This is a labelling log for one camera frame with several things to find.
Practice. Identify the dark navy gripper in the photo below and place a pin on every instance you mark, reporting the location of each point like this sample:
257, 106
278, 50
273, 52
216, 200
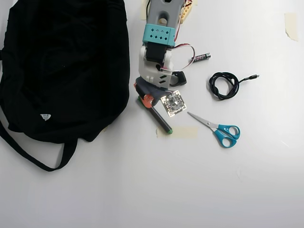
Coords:
145, 92

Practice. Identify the green capped black marker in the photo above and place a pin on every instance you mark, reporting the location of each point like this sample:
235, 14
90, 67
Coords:
160, 120

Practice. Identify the grey teal white robot arm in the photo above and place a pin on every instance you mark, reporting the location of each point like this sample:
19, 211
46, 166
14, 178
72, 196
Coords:
158, 12

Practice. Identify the yellow robot base part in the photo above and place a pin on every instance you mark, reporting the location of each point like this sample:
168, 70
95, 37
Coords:
187, 13

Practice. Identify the black fabric bag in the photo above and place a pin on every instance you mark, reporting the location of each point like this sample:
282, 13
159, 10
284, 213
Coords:
64, 71

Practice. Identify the beige masking tape strip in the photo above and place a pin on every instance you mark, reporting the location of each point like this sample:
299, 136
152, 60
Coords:
105, 129
185, 132
291, 26
144, 12
194, 2

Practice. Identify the black battery with red print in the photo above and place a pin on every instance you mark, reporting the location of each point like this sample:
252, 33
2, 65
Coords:
202, 57

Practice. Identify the square camera circuit board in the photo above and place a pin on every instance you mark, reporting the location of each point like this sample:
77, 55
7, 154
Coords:
173, 103

